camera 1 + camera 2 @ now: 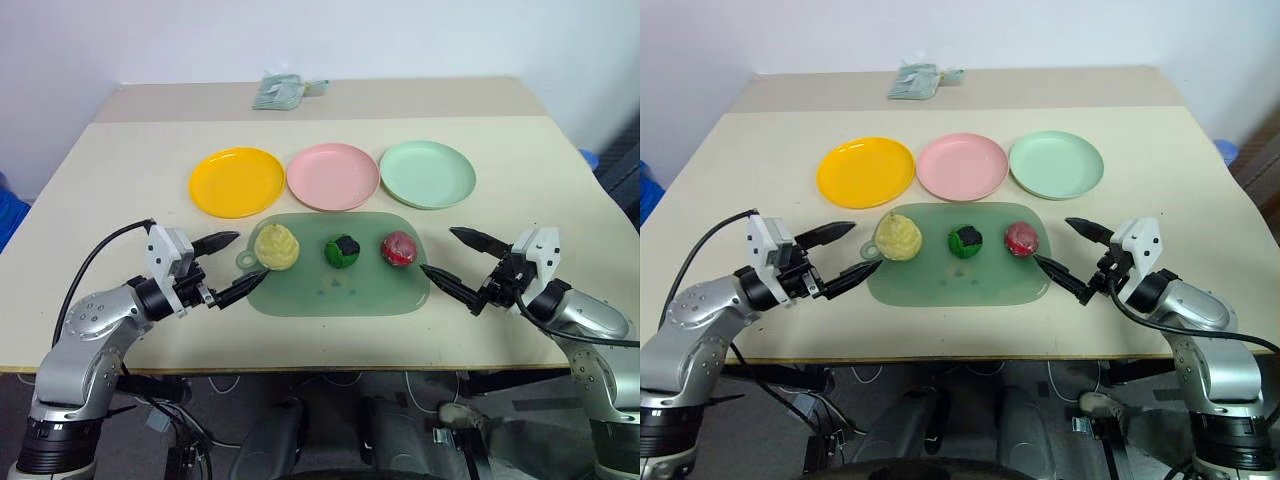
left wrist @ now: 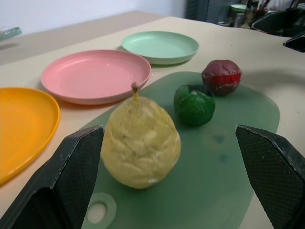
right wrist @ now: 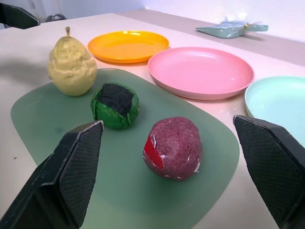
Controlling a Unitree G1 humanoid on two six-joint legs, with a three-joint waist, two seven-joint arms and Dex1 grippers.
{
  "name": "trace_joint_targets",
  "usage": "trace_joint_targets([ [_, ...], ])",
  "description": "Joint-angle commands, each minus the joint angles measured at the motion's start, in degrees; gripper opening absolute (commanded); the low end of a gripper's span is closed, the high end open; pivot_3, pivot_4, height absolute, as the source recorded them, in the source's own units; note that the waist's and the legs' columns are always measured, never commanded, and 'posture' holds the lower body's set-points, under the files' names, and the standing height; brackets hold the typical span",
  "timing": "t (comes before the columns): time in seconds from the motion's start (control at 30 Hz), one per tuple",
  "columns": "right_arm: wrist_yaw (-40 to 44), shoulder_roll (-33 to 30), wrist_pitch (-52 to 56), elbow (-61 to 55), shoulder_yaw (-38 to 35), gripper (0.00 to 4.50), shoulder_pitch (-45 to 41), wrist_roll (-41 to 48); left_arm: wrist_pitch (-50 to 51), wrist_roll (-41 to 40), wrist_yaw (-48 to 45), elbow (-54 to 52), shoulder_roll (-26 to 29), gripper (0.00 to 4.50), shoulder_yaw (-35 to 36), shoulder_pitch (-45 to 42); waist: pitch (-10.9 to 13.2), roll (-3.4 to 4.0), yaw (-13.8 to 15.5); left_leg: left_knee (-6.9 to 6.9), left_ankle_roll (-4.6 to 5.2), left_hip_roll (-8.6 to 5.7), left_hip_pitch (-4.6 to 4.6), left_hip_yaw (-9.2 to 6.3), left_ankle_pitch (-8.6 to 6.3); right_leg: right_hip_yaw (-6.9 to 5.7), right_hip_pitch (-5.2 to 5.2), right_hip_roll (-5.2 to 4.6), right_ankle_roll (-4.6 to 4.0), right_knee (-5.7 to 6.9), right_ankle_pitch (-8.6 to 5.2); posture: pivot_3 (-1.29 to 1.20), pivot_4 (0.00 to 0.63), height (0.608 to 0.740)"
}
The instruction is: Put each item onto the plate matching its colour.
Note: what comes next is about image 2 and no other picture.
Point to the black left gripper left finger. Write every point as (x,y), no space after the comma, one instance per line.
(59,181)

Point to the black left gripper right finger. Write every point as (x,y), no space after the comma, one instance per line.
(278,171)

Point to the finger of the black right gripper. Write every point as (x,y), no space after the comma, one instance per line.
(296,44)
(278,21)

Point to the orange plate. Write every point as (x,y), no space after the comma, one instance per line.
(23,128)

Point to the dark red round fruit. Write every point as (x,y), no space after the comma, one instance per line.
(222,76)

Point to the green bell pepper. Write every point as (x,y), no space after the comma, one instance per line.
(194,109)

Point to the pink plate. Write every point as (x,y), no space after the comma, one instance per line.
(95,76)

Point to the light green plate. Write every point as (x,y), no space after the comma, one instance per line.
(159,46)

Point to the light green lid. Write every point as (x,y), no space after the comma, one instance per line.
(238,7)

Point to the green cutting board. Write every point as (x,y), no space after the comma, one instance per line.
(205,167)

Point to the dark cabinet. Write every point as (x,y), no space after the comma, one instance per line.
(205,10)

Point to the yellow pear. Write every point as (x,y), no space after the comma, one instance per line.
(140,148)

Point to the pale green glass dish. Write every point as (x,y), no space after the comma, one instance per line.
(10,32)

